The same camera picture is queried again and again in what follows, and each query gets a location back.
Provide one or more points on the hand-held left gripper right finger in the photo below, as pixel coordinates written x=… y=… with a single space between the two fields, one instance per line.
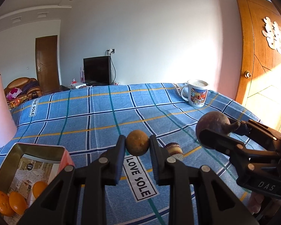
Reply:
x=155 y=166

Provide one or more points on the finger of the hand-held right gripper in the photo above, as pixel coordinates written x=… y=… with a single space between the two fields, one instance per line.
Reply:
x=215 y=140
x=260 y=131

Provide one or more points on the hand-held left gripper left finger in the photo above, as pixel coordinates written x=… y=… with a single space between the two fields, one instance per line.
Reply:
x=120 y=164

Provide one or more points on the dark purple round fruit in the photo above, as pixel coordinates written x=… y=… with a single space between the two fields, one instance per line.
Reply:
x=213 y=121

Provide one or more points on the brown kiwi fruit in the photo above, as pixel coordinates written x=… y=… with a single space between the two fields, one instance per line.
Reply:
x=137 y=143

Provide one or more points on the pink metal tin box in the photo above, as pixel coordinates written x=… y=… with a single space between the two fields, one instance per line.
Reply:
x=49 y=166

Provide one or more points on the small orange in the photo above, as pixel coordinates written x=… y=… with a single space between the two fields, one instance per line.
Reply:
x=39 y=188

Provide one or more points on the medium orange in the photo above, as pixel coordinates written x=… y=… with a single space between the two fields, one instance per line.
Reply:
x=18 y=202

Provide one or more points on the large orange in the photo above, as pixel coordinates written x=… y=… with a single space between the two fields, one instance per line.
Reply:
x=2 y=204

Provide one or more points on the person's right hand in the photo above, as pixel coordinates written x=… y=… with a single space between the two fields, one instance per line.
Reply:
x=255 y=201

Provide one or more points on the brown pale-banded fruit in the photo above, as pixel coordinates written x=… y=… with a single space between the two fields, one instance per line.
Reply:
x=174 y=148

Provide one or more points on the white printed mug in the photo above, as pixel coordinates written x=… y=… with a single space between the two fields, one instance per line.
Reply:
x=196 y=96

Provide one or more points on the brass door knob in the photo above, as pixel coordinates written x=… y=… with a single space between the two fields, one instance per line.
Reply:
x=248 y=74

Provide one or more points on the blue plaid tablecloth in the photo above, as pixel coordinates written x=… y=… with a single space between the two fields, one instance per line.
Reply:
x=84 y=112

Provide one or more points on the orange wooden door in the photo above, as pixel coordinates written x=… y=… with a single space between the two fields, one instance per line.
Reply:
x=255 y=51

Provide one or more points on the white flat box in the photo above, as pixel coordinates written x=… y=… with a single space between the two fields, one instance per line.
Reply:
x=77 y=85

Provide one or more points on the dark low tv stand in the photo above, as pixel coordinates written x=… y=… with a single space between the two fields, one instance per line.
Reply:
x=65 y=86

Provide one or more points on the black television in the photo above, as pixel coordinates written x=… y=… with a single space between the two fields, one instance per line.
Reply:
x=97 y=70

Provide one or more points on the white paper door decoration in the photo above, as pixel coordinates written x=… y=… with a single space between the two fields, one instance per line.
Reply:
x=272 y=34

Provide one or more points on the dark brown door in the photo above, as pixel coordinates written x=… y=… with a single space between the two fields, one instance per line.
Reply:
x=46 y=63

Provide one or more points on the pink floral cloth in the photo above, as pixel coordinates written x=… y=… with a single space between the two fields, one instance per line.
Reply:
x=14 y=92

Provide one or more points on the brown leather armchair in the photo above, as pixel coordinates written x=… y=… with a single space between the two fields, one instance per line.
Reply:
x=18 y=82

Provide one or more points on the pink electric kettle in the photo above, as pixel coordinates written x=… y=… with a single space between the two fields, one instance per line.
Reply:
x=0 y=112

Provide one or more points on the white wall socket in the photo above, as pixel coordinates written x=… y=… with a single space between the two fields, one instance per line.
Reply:
x=110 y=51

